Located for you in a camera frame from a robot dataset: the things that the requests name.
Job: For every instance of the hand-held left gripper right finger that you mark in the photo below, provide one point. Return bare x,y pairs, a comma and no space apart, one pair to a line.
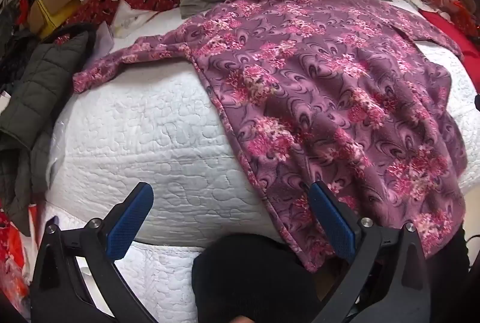
332,222

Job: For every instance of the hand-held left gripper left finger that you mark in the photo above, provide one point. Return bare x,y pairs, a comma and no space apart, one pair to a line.
129,220

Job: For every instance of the purple floral long-sleeved top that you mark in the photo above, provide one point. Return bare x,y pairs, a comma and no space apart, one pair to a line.
318,83

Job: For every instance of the white quilted bedspread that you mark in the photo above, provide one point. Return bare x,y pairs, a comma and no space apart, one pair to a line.
150,139

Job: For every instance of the person's black pants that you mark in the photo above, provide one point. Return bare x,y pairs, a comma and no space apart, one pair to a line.
243,270

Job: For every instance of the red plastic bag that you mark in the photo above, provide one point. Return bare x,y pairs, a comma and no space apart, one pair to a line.
13,255

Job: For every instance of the dark green puffer jacket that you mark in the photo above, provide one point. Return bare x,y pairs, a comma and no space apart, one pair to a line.
41,83

